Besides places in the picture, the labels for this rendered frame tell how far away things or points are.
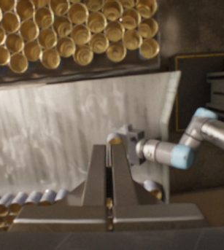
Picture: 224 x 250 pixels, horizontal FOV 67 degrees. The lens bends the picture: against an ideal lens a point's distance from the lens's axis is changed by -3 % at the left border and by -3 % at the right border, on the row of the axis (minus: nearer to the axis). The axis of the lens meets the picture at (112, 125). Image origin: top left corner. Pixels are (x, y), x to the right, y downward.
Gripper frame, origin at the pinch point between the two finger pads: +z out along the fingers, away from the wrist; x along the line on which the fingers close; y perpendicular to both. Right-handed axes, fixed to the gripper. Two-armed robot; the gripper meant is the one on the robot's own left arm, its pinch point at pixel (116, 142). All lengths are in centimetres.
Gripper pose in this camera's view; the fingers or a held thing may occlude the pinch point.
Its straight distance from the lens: 76.1
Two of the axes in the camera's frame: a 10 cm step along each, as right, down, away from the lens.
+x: 1.0, 9.7, 2.3
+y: -6.8, 2.4, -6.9
